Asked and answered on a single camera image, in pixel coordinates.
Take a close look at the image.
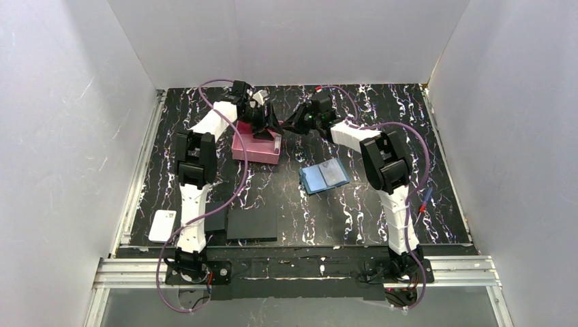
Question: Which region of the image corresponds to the pink plastic tray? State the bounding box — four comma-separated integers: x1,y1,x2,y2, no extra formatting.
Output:
231,121,281,165

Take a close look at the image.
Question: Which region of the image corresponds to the aluminium front rail frame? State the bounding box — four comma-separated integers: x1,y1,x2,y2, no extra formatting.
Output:
85,253,513,326

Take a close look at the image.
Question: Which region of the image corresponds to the aluminium left side rail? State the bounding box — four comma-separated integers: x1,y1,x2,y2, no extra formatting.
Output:
108,89,166,258

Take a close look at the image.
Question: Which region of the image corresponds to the white rectangular device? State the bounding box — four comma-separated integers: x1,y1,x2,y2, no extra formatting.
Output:
148,210,177,243

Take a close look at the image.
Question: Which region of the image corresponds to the blue leather card holder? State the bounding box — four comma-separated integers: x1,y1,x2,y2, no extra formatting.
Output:
299,158,350,195

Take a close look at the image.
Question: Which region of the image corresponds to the purple cable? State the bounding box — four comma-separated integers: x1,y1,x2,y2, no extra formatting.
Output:
155,80,250,313
316,85,434,311

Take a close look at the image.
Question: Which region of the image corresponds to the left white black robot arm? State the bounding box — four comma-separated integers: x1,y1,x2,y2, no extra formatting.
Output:
173,80,283,273

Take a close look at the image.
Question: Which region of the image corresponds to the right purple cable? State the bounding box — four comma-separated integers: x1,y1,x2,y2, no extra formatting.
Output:
316,85,434,311

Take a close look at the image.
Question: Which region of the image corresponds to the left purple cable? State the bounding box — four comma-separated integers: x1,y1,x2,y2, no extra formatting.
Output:
155,80,250,313

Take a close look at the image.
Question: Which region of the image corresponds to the small black flat plate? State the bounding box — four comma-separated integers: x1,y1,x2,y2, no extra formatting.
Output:
204,202,229,233

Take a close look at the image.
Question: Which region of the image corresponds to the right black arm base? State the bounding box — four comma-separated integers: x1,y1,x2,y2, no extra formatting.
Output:
357,260,435,285

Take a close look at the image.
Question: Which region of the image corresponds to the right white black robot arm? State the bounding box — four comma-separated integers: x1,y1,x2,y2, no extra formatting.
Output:
282,93,425,277

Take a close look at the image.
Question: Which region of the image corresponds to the large black flat plate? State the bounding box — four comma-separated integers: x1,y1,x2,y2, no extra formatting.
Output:
226,208,278,241

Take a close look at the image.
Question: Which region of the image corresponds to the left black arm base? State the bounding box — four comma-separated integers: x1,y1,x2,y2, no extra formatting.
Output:
161,261,232,285

